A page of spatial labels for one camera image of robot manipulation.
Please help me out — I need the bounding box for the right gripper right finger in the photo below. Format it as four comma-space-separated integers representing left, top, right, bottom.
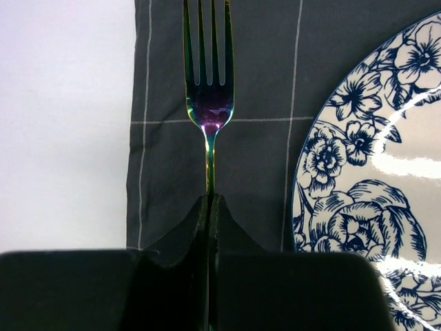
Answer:
209, 195, 393, 330

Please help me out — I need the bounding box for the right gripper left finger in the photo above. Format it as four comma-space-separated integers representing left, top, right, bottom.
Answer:
1, 197, 207, 330

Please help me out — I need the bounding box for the blue floral plate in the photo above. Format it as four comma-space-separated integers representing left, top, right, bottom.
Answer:
291, 13, 440, 330

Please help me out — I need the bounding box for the iridescent fork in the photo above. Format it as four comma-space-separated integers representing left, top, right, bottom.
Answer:
183, 1, 234, 199

